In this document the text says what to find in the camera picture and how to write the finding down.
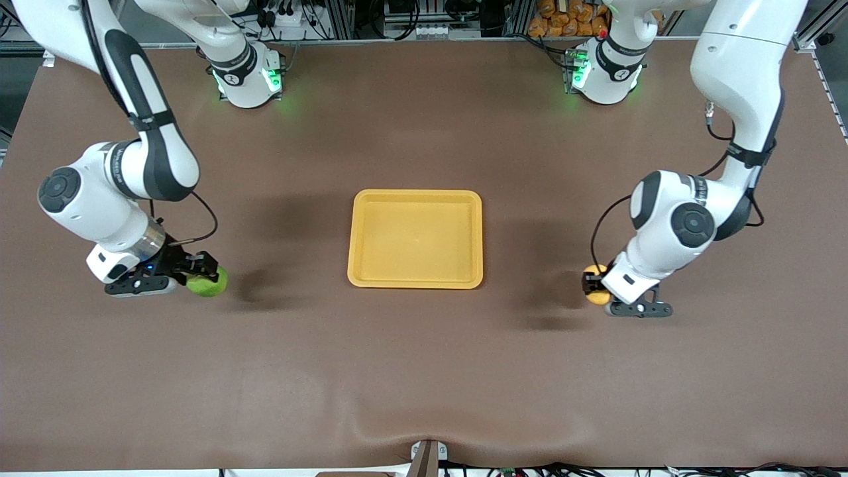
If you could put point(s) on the yellow plastic tray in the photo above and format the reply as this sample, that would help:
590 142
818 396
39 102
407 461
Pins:
414 238

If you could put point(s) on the brown table mat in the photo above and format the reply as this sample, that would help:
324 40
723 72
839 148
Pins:
424 371

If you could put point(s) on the metal table clamp bracket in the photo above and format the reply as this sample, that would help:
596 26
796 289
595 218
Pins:
427 457

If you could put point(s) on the silver table edge rail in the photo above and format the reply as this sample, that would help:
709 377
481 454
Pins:
397 41

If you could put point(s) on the green apple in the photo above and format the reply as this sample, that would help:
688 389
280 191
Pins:
209 286

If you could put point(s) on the white terminal block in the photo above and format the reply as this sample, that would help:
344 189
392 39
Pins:
421 30

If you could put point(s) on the yellow potato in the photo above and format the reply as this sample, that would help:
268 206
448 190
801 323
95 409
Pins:
598 298

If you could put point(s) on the aluminium frame strut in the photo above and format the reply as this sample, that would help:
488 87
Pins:
828 21

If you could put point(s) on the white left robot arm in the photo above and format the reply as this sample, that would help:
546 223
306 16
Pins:
742 59

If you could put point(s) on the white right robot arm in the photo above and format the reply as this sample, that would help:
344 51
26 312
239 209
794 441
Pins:
99 199

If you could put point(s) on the bag of orange snacks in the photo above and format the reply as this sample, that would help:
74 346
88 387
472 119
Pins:
566 16

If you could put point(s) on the white power strip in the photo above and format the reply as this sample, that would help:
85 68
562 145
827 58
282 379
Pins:
285 18

